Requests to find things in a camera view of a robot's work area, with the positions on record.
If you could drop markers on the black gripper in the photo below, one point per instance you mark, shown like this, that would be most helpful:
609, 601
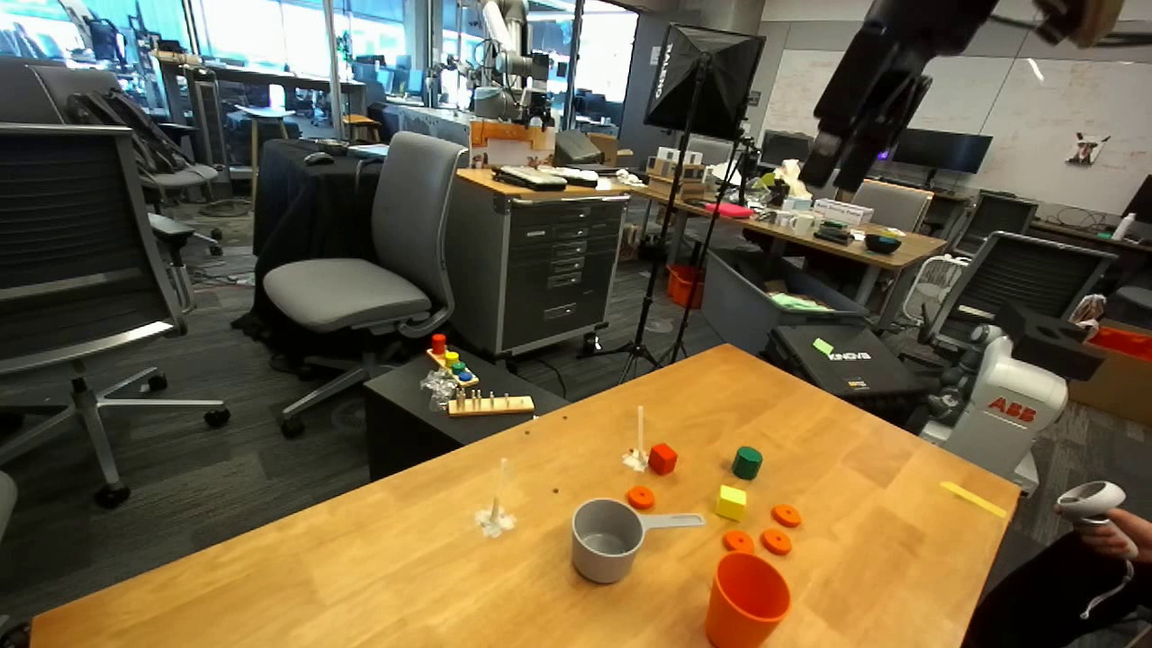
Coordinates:
921, 37

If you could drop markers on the small yellow object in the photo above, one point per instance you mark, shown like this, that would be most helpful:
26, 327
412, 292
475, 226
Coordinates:
660, 458

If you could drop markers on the yellow wooden block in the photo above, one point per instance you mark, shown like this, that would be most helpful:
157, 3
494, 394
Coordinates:
733, 502

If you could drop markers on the white VR controller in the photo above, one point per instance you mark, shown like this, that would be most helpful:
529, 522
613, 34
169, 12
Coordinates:
1086, 494

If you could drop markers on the white ABB robot base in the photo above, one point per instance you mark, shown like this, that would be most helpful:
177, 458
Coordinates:
1010, 409

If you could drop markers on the orange plastic cup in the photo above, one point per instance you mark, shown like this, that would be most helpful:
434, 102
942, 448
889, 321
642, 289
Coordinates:
744, 613

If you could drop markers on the grey measuring cup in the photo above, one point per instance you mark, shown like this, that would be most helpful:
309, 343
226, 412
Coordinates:
597, 559

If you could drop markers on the person's hand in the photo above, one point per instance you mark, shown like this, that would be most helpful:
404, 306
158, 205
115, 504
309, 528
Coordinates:
1119, 542

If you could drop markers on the purple lit monitor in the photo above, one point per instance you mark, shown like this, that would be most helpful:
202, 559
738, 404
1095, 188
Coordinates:
888, 152

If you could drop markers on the dark computer monitor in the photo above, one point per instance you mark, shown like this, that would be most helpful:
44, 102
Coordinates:
955, 150

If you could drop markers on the cluttered wooden desk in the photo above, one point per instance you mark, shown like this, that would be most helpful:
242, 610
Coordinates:
866, 248

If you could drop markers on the black softbox light on stand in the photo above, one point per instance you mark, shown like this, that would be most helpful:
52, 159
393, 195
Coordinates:
705, 85

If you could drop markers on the grey storage bin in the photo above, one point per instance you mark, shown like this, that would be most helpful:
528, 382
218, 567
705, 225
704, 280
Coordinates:
738, 306

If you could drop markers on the red bucket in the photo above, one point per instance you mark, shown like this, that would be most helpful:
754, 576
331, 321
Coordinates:
684, 289

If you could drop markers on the black low table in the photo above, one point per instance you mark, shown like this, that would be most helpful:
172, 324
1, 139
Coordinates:
850, 375

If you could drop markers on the red box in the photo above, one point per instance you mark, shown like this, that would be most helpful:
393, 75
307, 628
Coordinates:
1119, 343

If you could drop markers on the black keyboard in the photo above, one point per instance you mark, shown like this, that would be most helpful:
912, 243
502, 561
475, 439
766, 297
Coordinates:
528, 177

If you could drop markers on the grey drawer cabinet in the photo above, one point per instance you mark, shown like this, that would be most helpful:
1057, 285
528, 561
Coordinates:
540, 264

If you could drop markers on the green wooden block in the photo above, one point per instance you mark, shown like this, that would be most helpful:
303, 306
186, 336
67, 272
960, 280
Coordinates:
747, 463

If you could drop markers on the orange box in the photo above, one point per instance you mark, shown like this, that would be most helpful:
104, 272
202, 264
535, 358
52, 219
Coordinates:
504, 142

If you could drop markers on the brown cardboard box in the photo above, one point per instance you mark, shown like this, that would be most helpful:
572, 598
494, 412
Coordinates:
1118, 388

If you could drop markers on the yellow tape strip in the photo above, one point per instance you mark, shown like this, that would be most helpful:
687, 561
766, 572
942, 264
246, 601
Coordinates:
973, 498

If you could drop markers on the orange wooden disc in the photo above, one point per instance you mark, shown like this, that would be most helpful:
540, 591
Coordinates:
738, 542
774, 542
642, 498
784, 514

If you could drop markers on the white peg stand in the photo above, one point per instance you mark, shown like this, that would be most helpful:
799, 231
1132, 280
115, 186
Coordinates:
636, 463
494, 522

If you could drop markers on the wooden peg board toy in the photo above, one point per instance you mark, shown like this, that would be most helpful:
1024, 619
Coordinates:
492, 404

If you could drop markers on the colourful stacking toy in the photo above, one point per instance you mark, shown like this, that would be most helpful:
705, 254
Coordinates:
453, 367

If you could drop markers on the clear plastic bag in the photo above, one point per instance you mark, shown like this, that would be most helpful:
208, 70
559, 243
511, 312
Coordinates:
434, 387

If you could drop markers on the person in dark clothes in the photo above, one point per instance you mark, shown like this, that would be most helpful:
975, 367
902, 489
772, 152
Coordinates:
1044, 598

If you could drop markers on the grey padded office chair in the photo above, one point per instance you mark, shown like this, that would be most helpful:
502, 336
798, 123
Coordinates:
345, 292

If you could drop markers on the black side table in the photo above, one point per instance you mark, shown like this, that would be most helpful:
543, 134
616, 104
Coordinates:
402, 424

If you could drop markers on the black swivel chair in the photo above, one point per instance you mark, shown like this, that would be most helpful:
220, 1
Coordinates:
165, 180

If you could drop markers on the black mesh office chair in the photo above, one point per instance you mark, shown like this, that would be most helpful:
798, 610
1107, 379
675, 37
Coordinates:
73, 218

